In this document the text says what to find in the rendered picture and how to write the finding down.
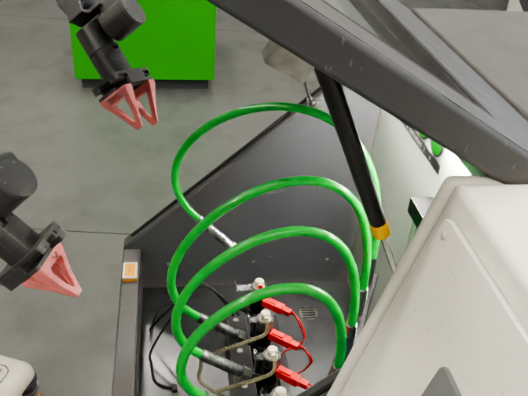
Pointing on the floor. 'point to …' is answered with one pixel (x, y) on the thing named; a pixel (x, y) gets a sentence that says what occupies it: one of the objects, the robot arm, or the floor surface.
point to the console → (452, 300)
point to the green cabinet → (163, 45)
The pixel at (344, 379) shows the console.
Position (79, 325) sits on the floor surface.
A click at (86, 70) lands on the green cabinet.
